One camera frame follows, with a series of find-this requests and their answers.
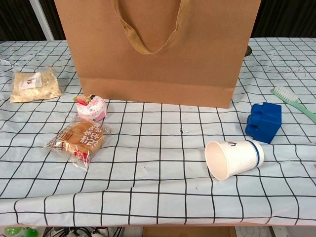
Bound green brush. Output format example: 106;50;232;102
270;85;316;124

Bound white partition post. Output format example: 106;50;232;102
32;0;55;41

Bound black floor cable tangle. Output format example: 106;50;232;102
41;226;124;237

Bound white paper cup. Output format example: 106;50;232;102
204;140;265;182

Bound brown board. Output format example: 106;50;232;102
142;226;239;237

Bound green plastic object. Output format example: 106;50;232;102
3;226;38;237

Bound blue building block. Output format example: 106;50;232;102
244;102;283;145

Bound beige snack packet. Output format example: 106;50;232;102
9;66;64;104

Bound round bun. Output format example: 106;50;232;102
41;116;114;172

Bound brown paper bag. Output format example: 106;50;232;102
53;0;262;109

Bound checkered tablecloth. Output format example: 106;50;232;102
0;37;316;227

